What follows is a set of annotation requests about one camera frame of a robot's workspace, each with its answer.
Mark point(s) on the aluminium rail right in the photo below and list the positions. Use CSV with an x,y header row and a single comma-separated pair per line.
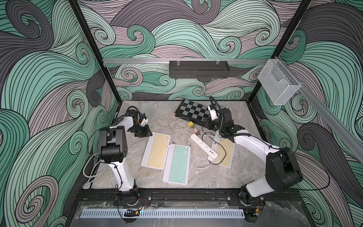
x,y
336,125

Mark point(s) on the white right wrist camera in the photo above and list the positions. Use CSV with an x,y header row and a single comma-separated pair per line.
x,y
212,108

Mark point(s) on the clear plastic wall box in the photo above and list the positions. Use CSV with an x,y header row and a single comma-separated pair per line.
x,y
278,81

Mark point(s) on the black white chessboard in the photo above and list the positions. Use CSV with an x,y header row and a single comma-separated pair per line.
x,y
193,111

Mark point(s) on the pink plug adapter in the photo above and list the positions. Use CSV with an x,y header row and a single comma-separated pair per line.
x,y
196,131

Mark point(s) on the yellow keyboard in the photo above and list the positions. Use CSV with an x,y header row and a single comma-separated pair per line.
x,y
225,150
156,151

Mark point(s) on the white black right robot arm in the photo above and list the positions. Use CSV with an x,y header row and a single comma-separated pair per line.
x,y
282,170

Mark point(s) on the white power strip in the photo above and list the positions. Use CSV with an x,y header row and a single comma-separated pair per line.
x,y
205,147

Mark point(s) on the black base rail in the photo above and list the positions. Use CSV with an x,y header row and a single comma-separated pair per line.
x,y
149,196

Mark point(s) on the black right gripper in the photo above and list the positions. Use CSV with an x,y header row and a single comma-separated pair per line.
x,y
212,125

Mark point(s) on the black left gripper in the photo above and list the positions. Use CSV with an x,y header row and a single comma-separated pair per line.
x,y
145,133

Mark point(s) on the aluminium rail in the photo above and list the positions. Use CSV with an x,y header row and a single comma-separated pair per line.
x,y
166,61
336,125

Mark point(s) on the green white keyboard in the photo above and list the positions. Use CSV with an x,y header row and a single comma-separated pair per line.
x,y
177,164

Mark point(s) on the black wall tray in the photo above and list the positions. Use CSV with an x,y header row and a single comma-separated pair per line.
x,y
203,70

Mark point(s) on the white slotted cable duct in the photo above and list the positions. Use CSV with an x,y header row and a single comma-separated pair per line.
x,y
164,213

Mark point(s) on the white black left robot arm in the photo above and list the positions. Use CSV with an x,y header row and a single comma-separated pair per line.
x,y
113,149

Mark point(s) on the aluminium rail back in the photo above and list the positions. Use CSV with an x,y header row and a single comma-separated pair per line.
x,y
166,61

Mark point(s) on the yellow plug adapter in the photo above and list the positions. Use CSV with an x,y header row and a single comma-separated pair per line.
x,y
191,125

